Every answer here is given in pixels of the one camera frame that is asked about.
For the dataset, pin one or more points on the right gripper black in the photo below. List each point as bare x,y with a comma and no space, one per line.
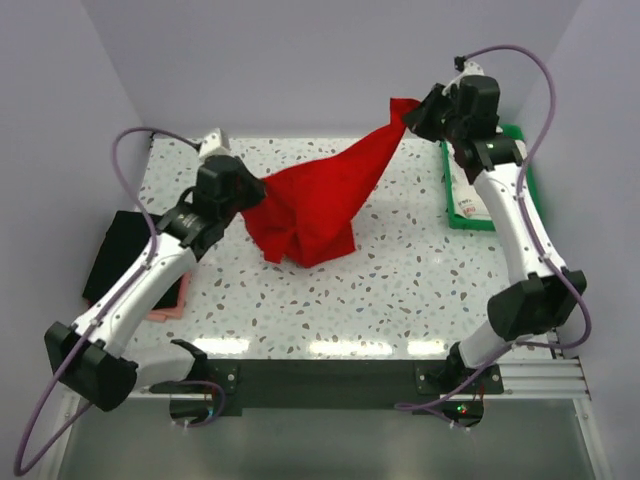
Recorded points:
419,118

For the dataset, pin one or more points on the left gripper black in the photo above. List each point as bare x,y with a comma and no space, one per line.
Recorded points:
257,188

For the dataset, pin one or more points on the red t-shirt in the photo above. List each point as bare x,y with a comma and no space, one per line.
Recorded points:
307,214

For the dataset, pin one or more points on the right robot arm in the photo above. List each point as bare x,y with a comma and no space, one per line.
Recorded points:
542,290

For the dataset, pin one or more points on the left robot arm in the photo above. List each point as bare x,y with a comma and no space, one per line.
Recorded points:
89,356

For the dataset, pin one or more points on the green plastic bin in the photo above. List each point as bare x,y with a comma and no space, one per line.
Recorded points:
457,222

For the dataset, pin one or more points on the white t-shirt in bin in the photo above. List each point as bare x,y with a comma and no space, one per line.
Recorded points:
467,203

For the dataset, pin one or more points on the black folded t-shirt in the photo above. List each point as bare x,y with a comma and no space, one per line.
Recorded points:
124,241

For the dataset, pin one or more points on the pink folded t-shirt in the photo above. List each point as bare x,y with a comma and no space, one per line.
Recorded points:
175,311

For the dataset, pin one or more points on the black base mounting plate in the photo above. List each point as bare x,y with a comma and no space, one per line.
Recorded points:
311,385

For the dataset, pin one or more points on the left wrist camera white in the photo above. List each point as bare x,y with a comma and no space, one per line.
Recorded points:
215,143

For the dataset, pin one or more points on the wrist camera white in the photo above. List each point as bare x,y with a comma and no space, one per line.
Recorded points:
466,67
215,143

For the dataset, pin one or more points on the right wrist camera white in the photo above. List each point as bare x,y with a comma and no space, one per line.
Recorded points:
466,67

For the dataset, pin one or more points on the aluminium frame rail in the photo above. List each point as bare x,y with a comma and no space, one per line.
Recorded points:
543,375

